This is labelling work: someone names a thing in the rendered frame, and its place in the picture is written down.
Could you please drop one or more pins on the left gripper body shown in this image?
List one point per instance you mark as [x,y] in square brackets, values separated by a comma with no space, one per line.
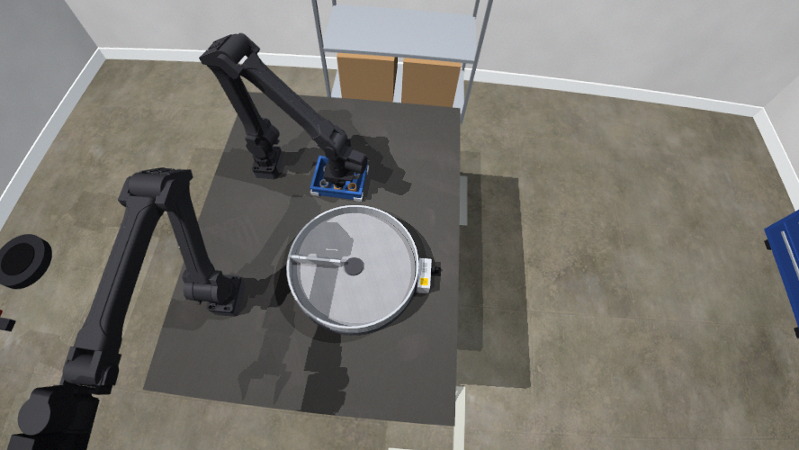
[337,175]

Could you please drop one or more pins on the blue tray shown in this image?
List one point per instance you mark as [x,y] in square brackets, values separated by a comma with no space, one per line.
[345,194]

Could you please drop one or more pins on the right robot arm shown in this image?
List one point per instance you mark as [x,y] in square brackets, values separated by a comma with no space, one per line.
[53,409]

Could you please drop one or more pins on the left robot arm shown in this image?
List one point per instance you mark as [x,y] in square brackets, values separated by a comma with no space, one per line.
[261,134]

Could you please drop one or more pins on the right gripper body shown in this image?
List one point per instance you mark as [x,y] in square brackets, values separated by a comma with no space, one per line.
[82,432]

